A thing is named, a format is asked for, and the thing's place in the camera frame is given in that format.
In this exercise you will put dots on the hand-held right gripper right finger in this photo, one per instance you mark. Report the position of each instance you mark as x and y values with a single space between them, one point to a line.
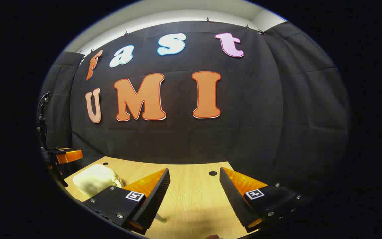
234 199

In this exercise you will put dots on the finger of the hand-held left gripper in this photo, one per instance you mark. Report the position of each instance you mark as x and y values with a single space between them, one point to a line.
70 156

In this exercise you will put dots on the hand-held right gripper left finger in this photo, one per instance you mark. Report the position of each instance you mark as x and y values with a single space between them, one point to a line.
156 199

